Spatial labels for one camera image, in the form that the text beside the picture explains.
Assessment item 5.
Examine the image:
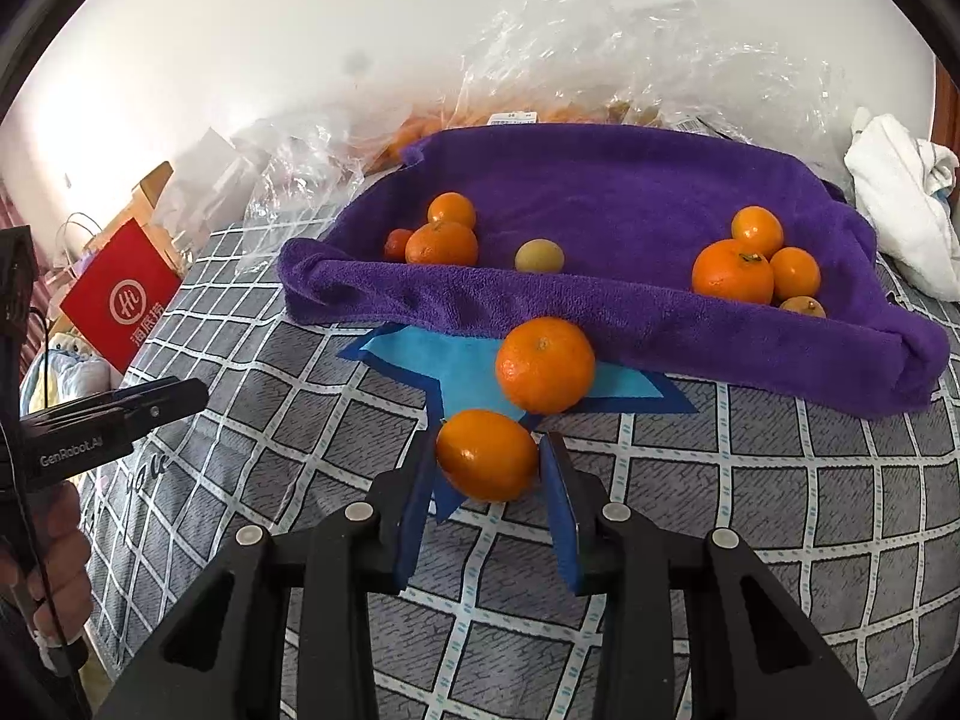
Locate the small orange mandarin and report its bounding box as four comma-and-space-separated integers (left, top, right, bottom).
731, 206, 785, 257
770, 247, 822, 301

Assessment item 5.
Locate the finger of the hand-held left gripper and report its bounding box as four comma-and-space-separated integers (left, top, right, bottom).
21, 379, 210, 442

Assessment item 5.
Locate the white crumpled cloth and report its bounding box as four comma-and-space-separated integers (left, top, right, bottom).
844, 111, 960, 301

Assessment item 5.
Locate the cardboard box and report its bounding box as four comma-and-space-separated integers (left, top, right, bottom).
127, 161, 185, 256

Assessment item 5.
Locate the grey checked blanket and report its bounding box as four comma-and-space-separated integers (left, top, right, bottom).
75, 225, 960, 720

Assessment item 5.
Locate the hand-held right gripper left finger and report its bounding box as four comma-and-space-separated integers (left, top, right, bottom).
97, 426, 443, 720

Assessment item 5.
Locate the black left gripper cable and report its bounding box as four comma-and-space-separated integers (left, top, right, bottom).
15, 307, 95, 720

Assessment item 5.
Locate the blue star-shaped sheet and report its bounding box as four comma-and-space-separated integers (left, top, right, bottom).
337, 321, 698, 524

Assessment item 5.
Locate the pile of bagged oranges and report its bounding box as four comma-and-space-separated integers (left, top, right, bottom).
375, 101, 661, 166

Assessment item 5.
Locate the large orange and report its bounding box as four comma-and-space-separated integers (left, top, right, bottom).
496, 316, 597, 415

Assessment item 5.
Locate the small clear plastic bag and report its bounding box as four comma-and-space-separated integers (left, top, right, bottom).
240, 109, 391, 233

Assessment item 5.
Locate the light blue quilt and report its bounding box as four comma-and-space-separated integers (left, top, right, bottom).
21, 341, 125, 421

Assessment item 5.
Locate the stemmed orange mandarin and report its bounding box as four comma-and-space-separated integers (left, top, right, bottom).
691, 238, 775, 306

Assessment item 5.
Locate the person's left hand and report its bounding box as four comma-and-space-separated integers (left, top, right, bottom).
0, 478, 92, 647

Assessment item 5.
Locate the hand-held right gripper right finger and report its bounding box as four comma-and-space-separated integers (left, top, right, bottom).
538, 431, 877, 720

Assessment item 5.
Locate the large clear plastic bag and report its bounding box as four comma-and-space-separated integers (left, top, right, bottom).
450, 0, 848, 166

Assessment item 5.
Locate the red paper bag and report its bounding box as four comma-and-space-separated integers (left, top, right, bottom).
58, 217, 185, 376

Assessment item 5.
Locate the purple towel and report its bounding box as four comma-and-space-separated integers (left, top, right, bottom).
277, 124, 952, 421

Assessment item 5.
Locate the brown wooden door frame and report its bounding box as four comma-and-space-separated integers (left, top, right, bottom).
932, 52, 960, 166

